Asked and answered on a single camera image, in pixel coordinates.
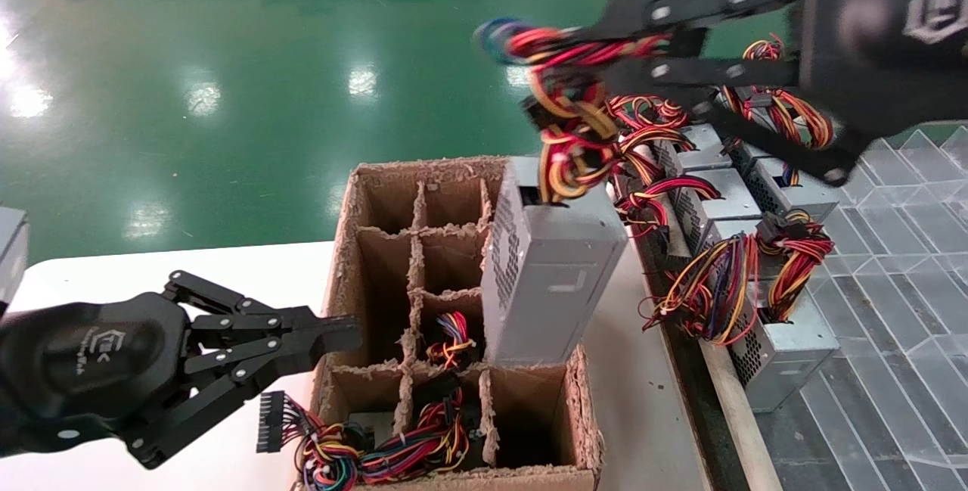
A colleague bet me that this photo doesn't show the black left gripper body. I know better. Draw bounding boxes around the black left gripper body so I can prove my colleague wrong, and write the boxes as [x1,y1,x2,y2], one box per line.
[0,292,193,456]

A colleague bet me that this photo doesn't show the grey power supply blue-red cables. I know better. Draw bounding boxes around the grey power supply blue-red cables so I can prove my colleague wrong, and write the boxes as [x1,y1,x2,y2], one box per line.
[475,17,674,368]

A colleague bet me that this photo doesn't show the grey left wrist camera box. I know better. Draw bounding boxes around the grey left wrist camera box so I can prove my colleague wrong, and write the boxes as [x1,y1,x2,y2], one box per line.
[0,207,31,306]

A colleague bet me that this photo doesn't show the transparent acrylic rack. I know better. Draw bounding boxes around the transparent acrylic rack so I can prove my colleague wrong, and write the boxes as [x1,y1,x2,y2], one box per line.
[756,126,968,491]

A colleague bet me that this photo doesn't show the power supply with black connector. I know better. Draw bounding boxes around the power supply with black connector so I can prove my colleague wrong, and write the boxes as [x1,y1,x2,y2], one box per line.
[359,371,486,477]

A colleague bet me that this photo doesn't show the grey power supply red-orange cables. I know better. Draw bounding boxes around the grey power supply red-orange cables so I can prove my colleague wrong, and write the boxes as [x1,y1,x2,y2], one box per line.
[726,210,842,414]

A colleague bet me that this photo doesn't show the grey power supply orange cables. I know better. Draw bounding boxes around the grey power supply orange cables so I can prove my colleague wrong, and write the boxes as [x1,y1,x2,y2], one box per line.
[616,124,733,182]
[605,94,719,136]

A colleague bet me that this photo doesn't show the brown cardboard box with dividers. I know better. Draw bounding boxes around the brown cardboard box with dividers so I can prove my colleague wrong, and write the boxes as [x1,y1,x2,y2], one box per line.
[293,155,604,491]

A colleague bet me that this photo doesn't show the grey power supply looped cables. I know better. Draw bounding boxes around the grey power supply looped cables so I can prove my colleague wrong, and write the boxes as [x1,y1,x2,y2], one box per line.
[741,36,842,223]

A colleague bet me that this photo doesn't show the power supply with red-blue cables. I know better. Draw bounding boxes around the power supply with red-blue cables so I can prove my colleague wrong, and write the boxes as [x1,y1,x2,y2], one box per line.
[426,311,479,369]

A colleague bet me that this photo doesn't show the power supply with comb connector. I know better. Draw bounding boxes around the power supply with comb connector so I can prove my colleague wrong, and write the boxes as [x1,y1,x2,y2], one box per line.
[256,390,369,491]

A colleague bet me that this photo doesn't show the power supplies with wire bundles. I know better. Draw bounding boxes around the power supplies with wire bundles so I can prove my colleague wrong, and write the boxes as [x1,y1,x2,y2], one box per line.
[605,173,766,491]

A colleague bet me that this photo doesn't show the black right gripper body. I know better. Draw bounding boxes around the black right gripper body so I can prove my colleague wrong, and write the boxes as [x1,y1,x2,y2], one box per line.
[802,0,968,138]

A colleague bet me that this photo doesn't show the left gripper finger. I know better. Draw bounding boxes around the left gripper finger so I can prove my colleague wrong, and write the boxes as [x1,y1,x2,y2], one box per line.
[124,336,363,471]
[160,270,365,345]

